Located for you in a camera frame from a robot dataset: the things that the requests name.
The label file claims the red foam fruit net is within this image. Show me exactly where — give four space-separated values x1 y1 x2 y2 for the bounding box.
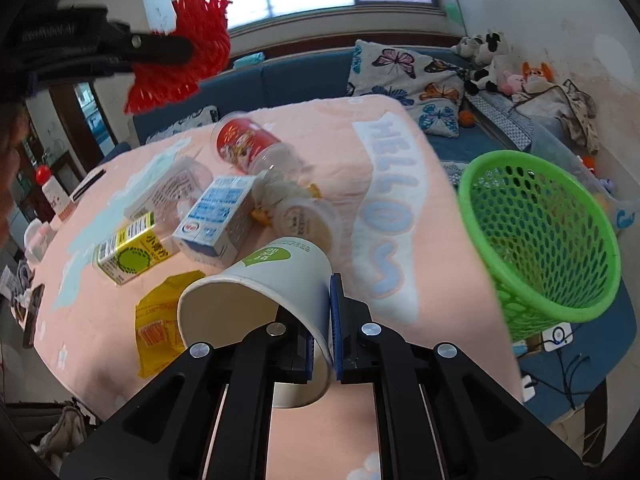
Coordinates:
124 0 231 115

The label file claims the yellow snack wrapper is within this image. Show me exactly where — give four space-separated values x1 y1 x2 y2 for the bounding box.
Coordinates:
134 270 205 379

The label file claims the clear printed plastic bag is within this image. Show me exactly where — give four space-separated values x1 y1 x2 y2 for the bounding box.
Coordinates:
124 156 213 232

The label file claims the red cartoon plastic cup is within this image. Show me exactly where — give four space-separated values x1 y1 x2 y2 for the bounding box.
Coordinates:
212 113 281 174

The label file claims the yellow green juice carton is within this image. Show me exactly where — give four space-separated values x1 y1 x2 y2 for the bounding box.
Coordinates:
92 212 176 286

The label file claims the white paper cup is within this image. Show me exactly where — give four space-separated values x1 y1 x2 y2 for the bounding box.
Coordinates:
177 237 333 408

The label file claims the blue white milk carton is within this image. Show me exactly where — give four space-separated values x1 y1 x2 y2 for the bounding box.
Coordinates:
172 176 256 268

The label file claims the small jelly cup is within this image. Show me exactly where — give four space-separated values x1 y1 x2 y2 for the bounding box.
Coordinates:
272 197 341 256

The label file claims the clear dome cup lid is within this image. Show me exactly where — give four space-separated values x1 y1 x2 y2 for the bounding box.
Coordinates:
248 142 304 180

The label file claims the green plastic trash basket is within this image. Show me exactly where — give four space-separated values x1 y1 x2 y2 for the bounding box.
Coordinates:
458 150 622 341

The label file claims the person left hand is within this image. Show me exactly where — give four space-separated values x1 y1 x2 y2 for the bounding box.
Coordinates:
0 103 28 245

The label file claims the small butterfly cushion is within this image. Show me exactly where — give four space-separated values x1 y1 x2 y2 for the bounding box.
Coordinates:
145 105 219 144

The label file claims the blue sofa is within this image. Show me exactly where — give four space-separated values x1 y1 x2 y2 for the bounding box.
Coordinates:
132 48 636 424

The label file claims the black phone on table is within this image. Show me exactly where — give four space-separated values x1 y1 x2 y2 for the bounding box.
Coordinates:
70 167 106 204

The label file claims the white power strip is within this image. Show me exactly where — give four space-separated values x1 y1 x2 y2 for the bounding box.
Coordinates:
512 322 574 402

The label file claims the red cap white bottle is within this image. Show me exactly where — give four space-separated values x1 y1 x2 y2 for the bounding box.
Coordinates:
35 165 74 221

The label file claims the clear plastic storage box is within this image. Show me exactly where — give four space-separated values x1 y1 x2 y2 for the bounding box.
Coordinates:
529 126 639 232

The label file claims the small orange ball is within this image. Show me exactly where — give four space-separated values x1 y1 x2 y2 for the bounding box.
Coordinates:
458 110 475 128

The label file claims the butterfly print pillow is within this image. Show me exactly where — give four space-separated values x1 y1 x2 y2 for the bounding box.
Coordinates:
347 40 468 138

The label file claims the beige cloth pile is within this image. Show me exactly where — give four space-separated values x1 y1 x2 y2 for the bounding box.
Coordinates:
514 78 600 155

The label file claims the pink plush toy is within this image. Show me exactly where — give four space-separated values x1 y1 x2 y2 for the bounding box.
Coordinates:
499 70 525 96

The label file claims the grey plush toy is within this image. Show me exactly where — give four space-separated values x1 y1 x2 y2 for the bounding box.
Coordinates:
450 35 484 60

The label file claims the orange fox plush toy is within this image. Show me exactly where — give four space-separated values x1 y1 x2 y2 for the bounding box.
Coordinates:
522 62 554 94

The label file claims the cow plush toy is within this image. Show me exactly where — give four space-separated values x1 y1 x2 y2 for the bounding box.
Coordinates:
465 32 509 96

